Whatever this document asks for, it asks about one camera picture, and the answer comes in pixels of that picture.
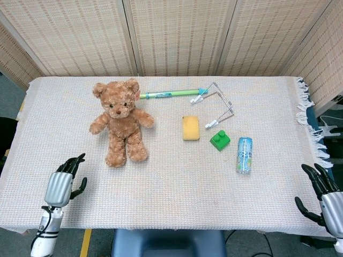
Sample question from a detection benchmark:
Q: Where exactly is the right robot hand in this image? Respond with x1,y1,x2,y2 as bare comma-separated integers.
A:
294,163,343,240

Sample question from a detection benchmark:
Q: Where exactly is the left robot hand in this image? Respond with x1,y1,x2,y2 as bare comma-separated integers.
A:
43,153,88,208

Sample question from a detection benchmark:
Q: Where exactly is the brown teddy bear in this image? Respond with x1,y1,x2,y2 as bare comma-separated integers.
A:
89,78,155,168

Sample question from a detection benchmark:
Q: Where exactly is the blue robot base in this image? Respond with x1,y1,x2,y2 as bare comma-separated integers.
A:
110,229,226,257

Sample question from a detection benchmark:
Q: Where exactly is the blue printed plastic bottle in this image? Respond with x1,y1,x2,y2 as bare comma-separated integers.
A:
236,137,255,175

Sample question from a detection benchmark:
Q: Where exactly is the woven beige tablecloth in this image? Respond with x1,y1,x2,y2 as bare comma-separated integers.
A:
0,76,334,238

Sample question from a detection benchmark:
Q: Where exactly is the green toy building block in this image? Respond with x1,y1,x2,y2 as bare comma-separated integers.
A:
210,130,232,153

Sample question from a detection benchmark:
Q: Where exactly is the yellow sponge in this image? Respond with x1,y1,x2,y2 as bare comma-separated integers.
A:
182,115,200,141

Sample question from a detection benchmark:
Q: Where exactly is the green tube with blue print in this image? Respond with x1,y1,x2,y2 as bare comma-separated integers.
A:
139,87,209,100

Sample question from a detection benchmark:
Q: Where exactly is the woven bamboo folding screen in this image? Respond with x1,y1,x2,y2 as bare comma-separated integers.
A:
0,0,343,113

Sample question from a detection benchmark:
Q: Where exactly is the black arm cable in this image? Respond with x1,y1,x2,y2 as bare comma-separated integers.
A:
29,205,54,250

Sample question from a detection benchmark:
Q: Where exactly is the metal wire clip hanger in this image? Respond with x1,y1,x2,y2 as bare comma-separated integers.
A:
189,82,235,130

